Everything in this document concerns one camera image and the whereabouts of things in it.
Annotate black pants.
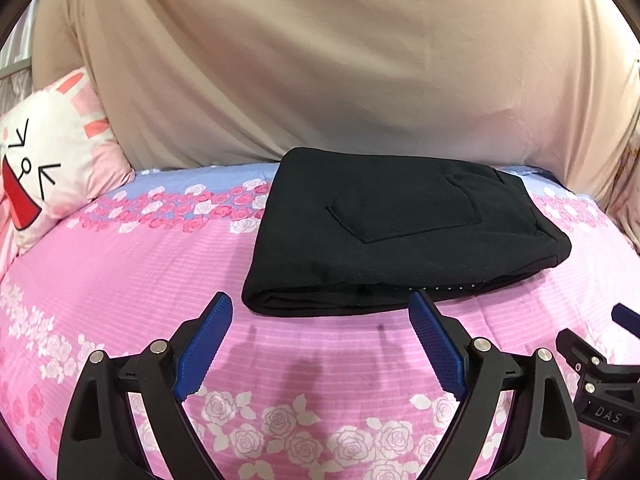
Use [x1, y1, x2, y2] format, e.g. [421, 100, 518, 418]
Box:
[242, 148, 572, 318]

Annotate pink rose bed sheet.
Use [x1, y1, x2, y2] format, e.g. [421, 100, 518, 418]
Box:
[1, 165, 639, 479]

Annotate beige fabric cover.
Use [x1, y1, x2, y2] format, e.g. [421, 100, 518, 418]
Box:
[32, 0, 639, 197]

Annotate bunny face pillow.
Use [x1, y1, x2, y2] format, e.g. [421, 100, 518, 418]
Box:
[1, 68, 134, 254]

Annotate silver curtain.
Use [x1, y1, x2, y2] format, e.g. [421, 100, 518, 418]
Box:
[0, 0, 39, 115]

